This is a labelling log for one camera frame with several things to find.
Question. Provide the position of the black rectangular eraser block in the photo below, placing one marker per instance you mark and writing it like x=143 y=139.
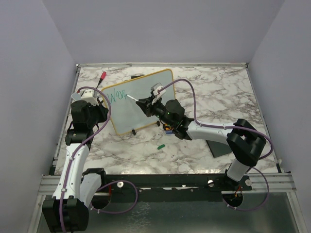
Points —
x=218 y=149

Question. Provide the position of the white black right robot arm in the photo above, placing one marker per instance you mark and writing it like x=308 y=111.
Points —
x=245 y=142

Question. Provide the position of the yellow framed whiteboard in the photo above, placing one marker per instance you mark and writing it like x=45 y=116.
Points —
x=125 y=114

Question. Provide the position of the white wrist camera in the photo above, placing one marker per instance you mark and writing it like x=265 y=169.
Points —
x=88 y=96
x=157 y=91

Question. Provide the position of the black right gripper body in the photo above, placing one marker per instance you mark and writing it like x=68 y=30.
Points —
x=157 y=108

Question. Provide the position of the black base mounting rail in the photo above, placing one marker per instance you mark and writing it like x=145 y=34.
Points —
x=169 y=187

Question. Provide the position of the green marker cap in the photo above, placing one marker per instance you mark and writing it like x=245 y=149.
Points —
x=161 y=146

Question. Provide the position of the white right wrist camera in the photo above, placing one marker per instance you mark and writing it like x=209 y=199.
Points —
x=157 y=91

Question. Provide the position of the red handled screwdriver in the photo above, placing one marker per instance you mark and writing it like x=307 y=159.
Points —
x=102 y=77

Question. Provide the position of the small white square device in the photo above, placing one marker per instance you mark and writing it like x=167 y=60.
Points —
x=75 y=97

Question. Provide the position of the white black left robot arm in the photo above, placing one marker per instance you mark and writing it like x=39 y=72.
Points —
x=67 y=210

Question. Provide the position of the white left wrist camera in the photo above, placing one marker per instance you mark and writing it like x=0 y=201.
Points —
x=88 y=96

